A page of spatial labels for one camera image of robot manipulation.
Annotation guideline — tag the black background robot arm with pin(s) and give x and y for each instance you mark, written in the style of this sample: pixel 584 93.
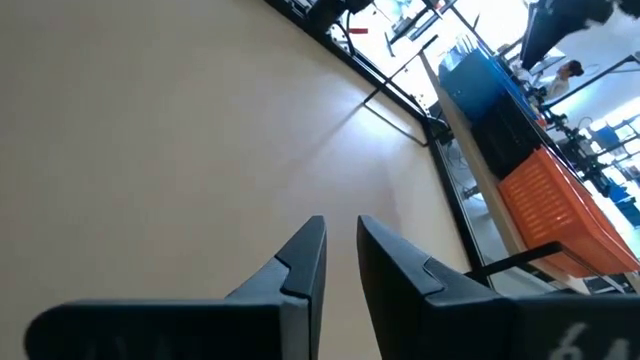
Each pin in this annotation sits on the black background robot arm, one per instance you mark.
pixel 585 160

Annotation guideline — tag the black table frame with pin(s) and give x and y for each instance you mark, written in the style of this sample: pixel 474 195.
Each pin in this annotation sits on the black table frame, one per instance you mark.
pixel 452 200

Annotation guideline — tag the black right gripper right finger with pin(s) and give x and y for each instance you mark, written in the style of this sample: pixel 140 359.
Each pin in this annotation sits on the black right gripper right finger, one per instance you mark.
pixel 450 325

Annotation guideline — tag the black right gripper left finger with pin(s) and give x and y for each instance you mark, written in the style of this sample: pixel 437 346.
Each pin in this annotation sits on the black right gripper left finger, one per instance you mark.
pixel 200 330

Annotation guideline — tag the blue background crate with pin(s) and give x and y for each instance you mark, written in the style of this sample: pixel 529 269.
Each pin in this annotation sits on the blue background crate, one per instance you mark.
pixel 627 207

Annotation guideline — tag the orange plastic basket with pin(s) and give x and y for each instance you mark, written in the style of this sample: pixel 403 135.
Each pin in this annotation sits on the orange plastic basket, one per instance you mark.
pixel 555 210

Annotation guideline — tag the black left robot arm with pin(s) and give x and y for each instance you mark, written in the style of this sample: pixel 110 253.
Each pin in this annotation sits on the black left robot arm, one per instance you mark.
pixel 555 25

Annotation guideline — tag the black plastic basket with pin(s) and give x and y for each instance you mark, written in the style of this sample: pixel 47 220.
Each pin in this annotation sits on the black plastic basket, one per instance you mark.
pixel 505 135

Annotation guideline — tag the person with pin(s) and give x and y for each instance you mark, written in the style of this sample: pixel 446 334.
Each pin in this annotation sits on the person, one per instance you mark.
pixel 557 87

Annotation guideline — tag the blue plastic basket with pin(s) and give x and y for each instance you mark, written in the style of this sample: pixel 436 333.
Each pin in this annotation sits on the blue plastic basket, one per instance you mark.
pixel 475 85

